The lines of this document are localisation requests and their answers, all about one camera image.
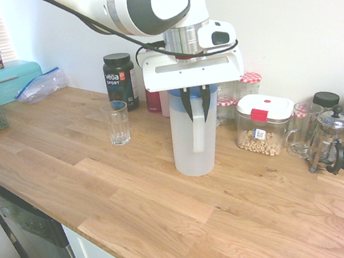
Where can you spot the jar with black lid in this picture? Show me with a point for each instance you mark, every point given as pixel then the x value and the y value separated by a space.
pixel 326 99

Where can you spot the clear drinking glass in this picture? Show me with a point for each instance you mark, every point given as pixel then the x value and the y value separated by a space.
pixel 117 127

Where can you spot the pink water bottle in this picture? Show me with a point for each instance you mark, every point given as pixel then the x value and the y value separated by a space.
pixel 164 104

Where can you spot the clear cereal container white lid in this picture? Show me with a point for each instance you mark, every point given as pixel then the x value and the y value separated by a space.
pixel 257 142

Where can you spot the clear plastic zip bag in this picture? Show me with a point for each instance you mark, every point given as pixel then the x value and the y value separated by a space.
pixel 41 88

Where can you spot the red water bottle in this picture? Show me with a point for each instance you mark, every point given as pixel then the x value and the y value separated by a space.
pixel 154 102

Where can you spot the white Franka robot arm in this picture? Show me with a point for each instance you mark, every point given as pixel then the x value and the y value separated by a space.
pixel 142 8

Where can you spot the stainless steel dishwasher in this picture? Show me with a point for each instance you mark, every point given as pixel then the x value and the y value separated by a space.
pixel 28 226

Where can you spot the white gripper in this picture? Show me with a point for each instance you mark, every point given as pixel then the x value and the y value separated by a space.
pixel 193 74

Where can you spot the black protein powder tub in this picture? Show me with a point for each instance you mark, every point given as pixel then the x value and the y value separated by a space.
pixel 118 78

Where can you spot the clear glass mug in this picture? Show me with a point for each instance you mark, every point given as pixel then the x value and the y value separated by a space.
pixel 302 146

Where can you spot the translucent pitcher with blue lid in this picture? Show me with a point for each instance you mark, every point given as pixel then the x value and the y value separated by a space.
pixel 195 157

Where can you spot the glass french press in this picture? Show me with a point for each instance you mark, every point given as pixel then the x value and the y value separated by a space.
pixel 328 145

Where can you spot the teal bread box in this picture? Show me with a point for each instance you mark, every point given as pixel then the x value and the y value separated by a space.
pixel 8 81

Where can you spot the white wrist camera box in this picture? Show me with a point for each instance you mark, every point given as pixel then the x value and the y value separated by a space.
pixel 216 33

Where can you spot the small jar red checkered lid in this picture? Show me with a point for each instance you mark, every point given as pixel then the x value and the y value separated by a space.
pixel 225 110

